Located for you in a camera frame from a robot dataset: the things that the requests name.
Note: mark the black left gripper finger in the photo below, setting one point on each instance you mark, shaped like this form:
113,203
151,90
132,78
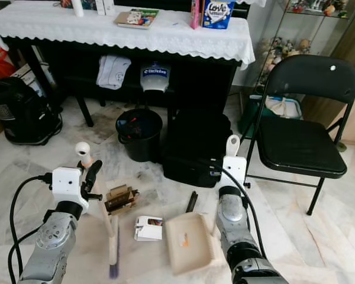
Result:
93,174

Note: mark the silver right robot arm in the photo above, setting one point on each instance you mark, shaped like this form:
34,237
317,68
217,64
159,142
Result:
234,222

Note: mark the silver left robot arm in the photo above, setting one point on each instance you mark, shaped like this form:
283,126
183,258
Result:
50,245

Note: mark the crumpled brown gold box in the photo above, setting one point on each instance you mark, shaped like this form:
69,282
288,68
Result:
121,200

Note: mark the black waste bin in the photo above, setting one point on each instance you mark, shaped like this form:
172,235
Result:
139,145

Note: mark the small white carton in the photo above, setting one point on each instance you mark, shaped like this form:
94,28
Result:
149,231

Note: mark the black round appliance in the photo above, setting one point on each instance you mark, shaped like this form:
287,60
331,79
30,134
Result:
18,112

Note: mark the short dark stick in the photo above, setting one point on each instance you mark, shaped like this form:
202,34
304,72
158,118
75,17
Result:
191,202

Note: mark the small orange scrap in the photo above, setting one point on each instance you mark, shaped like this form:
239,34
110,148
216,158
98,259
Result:
184,240

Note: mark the black soft case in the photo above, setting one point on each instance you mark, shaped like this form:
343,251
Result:
195,151

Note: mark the white hanging cloth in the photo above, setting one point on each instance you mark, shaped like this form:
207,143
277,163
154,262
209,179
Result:
112,71

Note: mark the white jug with blue label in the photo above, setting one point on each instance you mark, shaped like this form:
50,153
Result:
155,77

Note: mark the cardboard box with white label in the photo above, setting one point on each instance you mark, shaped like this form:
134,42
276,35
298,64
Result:
31,76

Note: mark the white lace tablecloth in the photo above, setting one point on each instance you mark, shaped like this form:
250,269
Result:
83,35

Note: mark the flat picture book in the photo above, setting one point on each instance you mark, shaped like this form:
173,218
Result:
136,18

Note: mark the green plastic basin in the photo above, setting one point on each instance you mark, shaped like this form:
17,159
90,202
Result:
248,121

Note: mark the white upright carton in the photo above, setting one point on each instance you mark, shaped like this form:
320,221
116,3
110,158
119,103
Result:
100,7
110,6

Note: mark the white round bottle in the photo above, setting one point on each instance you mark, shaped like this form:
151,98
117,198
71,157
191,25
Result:
77,7

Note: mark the pink slim box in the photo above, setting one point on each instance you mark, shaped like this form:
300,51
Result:
196,15

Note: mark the blue Love carton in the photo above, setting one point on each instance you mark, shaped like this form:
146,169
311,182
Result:
218,15

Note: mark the black folding chair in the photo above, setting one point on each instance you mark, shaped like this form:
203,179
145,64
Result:
299,148

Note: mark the glass display cabinet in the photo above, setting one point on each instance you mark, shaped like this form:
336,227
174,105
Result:
337,35

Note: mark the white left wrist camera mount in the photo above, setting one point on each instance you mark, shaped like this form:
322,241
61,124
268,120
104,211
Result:
66,183

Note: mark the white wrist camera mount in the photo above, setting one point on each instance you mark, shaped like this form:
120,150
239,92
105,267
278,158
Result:
235,171
66,183

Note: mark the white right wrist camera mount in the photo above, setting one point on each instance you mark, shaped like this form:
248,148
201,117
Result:
235,171

